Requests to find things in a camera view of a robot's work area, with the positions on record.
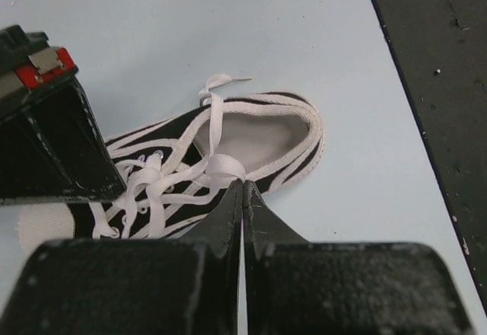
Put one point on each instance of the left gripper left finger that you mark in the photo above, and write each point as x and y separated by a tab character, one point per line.
187	285

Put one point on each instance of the black white sneaker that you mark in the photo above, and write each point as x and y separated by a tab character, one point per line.
176	171

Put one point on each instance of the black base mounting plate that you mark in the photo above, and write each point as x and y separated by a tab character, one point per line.
439	50

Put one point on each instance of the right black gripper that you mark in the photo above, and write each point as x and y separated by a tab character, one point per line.
51	148

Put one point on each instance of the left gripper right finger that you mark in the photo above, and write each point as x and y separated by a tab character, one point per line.
295	286

